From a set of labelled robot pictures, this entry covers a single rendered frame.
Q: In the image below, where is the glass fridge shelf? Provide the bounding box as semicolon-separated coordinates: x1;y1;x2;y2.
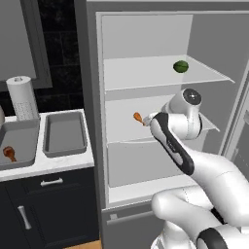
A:
105;94;221;145
103;54;235;92

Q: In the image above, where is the white paper towel roll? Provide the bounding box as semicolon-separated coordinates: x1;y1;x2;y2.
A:
6;75;41;122

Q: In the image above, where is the green avocado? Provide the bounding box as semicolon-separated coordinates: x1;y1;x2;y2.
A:
172;59;190;74

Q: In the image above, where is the grey tupperware container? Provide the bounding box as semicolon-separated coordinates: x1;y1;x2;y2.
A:
42;111;89;159
0;118;42;171

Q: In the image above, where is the grey wall cupboard door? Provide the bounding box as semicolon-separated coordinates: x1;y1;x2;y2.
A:
0;0;53;91

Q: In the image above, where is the silver freezer drawer handle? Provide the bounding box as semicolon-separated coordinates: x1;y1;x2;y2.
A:
106;210;156;227

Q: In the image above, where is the grey fridge door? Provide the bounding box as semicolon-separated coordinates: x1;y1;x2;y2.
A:
219;66;249;173

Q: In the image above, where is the silver cupboard door handle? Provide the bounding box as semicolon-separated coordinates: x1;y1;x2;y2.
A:
17;204;33;231

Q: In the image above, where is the grey freezer drawer front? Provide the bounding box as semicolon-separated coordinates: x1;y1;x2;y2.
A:
100;207;169;249

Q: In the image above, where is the grey open fridge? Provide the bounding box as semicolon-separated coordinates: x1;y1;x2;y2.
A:
73;0;249;249

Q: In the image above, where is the dark cupboard door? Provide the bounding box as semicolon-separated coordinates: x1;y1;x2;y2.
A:
7;186;100;249
0;186;15;249

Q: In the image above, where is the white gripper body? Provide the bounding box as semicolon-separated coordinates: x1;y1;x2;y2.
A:
142;113;159;127

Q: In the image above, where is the brown chicken drumstick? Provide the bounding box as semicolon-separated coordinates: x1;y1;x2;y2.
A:
132;111;146;126
2;146;18;163

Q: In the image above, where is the dark drawer front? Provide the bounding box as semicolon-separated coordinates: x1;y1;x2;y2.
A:
21;168;95;195

